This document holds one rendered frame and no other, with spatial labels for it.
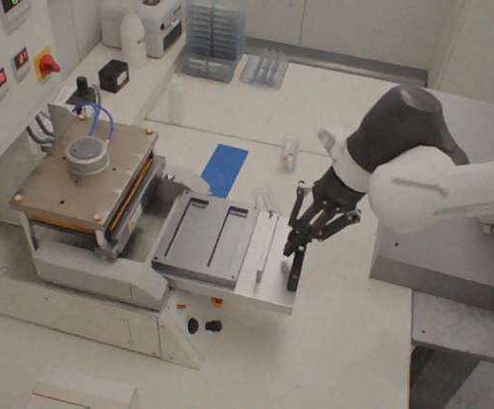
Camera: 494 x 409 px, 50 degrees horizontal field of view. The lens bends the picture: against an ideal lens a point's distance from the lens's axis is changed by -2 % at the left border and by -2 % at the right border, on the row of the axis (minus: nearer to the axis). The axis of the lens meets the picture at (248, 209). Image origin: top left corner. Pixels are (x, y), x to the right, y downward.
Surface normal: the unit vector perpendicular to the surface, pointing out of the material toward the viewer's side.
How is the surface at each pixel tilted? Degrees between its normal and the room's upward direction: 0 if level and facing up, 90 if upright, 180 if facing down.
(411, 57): 90
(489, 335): 0
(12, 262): 0
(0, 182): 90
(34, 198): 0
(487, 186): 76
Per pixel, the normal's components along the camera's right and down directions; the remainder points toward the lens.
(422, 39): -0.23, 0.69
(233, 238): 0.07, -0.69
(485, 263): -0.15, -0.03
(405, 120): -0.45, 0.42
